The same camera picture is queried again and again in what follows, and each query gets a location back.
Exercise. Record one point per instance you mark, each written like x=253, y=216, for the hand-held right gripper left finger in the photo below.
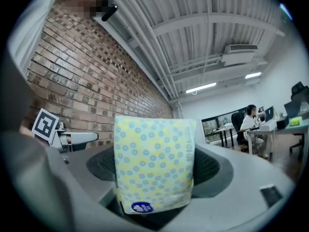
x=79, y=173

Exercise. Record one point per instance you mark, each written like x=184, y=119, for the white office desk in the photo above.
x=285, y=132

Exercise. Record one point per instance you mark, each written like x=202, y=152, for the white box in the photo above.
x=268, y=127

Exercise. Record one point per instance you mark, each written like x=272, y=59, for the green box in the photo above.
x=296, y=121

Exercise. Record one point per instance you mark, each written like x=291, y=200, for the white air conditioner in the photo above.
x=237, y=55

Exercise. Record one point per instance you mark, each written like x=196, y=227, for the black box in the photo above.
x=282, y=123

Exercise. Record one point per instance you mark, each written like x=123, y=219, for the window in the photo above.
x=212, y=127

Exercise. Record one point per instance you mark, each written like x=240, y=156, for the tissue pack with blue logo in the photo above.
x=154, y=163

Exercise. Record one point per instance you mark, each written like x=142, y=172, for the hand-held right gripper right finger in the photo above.
x=241, y=190

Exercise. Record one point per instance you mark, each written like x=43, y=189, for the open laptop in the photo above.
x=269, y=113

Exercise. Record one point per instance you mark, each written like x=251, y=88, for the black head-mounted camera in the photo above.
x=109, y=12

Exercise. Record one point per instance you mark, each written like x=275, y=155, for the person's left forearm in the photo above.
x=26, y=132

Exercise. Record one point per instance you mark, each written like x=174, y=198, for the black office chair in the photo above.
x=299, y=91
x=237, y=122

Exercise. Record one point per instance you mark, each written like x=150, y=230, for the small table with dark legs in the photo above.
x=224, y=129

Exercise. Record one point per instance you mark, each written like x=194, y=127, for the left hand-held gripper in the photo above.
x=44, y=127

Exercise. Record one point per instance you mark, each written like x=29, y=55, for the ceiling light bar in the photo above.
x=253, y=75
x=201, y=88

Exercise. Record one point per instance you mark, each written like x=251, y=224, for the dark monitor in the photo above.
x=290, y=110

